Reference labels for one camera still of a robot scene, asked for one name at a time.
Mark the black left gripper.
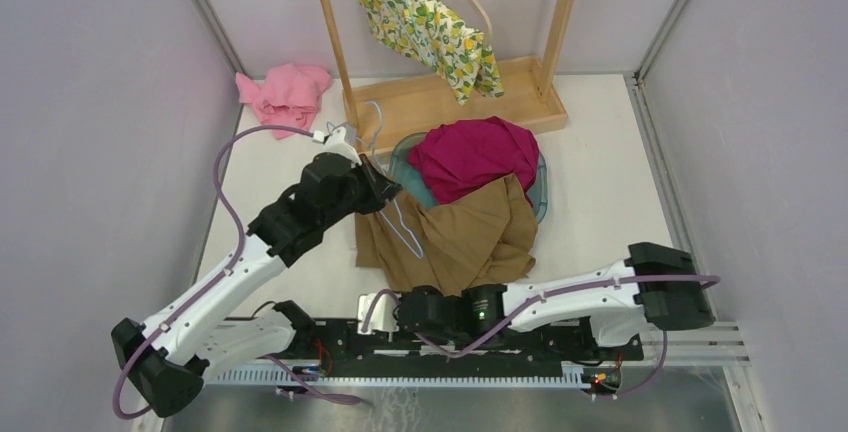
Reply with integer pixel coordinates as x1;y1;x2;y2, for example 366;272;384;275
321;153;402;229

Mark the light blue wire hanger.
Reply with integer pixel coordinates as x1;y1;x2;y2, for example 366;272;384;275
327;100;427;261

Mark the magenta cloth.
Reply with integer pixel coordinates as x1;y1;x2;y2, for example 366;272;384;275
407;117;541;204

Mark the wooden clothes rack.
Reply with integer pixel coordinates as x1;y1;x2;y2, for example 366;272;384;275
320;0;575;154

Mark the brown skirt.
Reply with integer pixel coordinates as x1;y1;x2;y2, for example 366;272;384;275
354;175;538;296

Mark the yellow patterned cloth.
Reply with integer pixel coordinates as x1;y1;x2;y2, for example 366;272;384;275
360;0;505;105

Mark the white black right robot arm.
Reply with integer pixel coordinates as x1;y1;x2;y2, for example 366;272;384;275
396;242;720;360

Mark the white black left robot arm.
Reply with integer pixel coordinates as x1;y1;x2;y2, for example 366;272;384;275
110;152;403;420

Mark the teal plastic basket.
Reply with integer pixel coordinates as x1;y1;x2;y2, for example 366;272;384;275
388;132;549;223

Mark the pink crumpled cloth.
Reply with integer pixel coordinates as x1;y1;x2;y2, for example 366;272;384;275
235;63;333;140

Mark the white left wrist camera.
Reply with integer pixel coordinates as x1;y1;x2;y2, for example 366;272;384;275
312;122;362;166

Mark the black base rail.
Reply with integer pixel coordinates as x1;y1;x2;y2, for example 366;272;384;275
264;317;644;381

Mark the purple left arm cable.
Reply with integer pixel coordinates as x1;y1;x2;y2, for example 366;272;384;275
111;125;362;421

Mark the white slotted cable duct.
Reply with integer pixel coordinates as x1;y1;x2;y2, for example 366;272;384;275
209;361;595;391

